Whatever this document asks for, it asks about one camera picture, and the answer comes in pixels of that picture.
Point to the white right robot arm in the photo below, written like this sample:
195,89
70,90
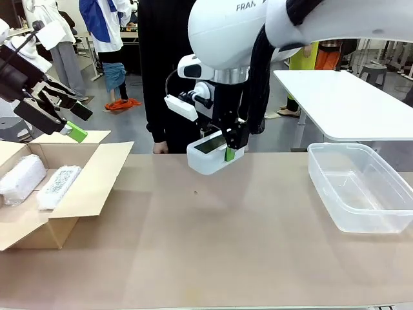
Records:
226,32

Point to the grey plastic stool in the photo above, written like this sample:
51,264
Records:
372,72

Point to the bubble-wrapped clock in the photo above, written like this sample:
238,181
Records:
59,185
19,181

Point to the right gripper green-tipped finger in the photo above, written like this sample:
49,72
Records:
237,135
204,129

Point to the person's right hand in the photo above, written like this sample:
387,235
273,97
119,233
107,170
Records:
160,147

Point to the mannequin with yellow apron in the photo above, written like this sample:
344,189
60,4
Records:
301,61

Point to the person in black hoodie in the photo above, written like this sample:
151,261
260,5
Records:
161,64

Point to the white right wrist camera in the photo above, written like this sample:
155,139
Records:
180,108

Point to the orange cloth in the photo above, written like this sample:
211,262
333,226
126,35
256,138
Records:
121,104

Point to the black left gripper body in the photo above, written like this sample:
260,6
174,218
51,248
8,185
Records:
16,74

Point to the mannequin blue and white shirt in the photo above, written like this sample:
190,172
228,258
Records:
103,29

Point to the open cardboard box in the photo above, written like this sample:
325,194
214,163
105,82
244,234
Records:
96,184

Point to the white background table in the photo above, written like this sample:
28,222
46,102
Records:
322,97

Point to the mannequin plaid shirt orange trousers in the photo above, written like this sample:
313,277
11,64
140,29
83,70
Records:
329,59

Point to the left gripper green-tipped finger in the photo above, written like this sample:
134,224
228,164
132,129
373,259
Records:
42,119
80,109

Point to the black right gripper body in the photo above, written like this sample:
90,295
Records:
227,103

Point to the clear plastic bin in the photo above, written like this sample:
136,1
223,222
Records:
361,193

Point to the white unwrapped digital clock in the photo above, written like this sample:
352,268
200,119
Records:
206,161

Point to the light wooden background desk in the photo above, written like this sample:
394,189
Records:
19,31

